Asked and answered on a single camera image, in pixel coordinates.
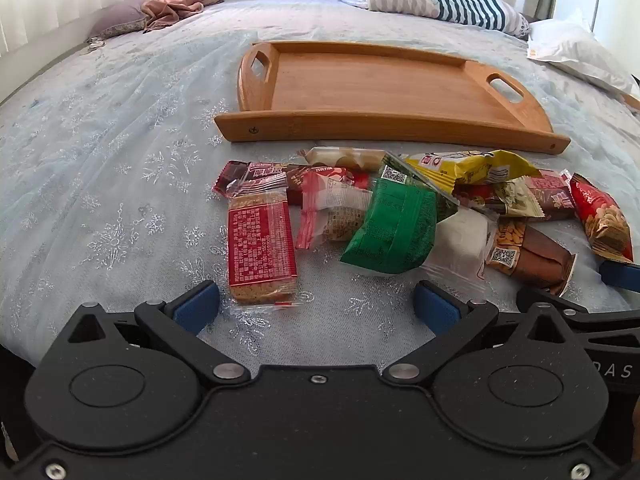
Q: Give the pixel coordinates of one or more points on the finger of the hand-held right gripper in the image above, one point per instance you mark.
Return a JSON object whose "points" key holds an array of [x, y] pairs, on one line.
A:
{"points": [[622, 276], [550, 300]]}

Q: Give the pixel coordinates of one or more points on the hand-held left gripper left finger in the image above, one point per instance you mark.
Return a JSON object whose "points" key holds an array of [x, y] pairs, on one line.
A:
{"points": [[197, 307]]}

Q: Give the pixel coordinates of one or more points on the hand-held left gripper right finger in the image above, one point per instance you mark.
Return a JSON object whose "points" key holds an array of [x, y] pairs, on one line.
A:
{"points": [[435, 310]]}

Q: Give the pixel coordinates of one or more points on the brown cake packet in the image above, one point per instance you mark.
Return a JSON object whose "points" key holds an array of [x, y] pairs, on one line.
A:
{"points": [[540, 255]]}

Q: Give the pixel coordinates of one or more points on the red nut snack packet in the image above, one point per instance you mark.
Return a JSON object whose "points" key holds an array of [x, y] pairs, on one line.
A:
{"points": [[600, 215]]}

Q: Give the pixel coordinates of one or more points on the white cake clear packet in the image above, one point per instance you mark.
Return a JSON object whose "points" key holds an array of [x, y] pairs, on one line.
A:
{"points": [[460, 240]]}

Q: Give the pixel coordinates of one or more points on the green snack packet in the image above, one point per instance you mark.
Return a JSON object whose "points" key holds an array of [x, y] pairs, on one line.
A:
{"points": [[395, 225]]}

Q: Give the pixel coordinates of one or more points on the red label biscuit packet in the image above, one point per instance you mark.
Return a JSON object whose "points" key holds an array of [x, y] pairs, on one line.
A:
{"points": [[260, 235]]}

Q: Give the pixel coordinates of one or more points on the dark red snack packet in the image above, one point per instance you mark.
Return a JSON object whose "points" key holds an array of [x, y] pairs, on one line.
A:
{"points": [[555, 195]]}

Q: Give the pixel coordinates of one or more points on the gold and red snack packet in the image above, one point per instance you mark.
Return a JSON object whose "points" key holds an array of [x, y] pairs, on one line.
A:
{"points": [[515, 197]]}

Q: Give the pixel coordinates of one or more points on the red chocolate wafer packet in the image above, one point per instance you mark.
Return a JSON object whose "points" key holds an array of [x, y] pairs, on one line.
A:
{"points": [[235, 172]]}

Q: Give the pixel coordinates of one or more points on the clear packet with red ends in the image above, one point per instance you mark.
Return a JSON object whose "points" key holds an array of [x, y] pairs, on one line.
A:
{"points": [[335, 210]]}

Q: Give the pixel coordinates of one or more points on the yellow snack packet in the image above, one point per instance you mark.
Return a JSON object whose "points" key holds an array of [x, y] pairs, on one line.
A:
{"points": [[465, 167]]}

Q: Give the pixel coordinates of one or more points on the long beige cookie packet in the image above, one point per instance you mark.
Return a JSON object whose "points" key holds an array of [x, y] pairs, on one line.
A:
{"points": [[340, 156]]}

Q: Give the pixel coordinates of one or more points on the white pillow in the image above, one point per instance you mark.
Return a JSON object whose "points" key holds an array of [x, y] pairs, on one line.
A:
{"points": [[570, 45]]}

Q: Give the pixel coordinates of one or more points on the purple pillow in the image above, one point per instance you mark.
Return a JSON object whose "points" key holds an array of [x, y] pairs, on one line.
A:
{"points": [[117, 17]]}

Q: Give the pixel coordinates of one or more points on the pink crumpled cloth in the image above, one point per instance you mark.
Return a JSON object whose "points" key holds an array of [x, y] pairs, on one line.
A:
{"points": [[172, 5]]}

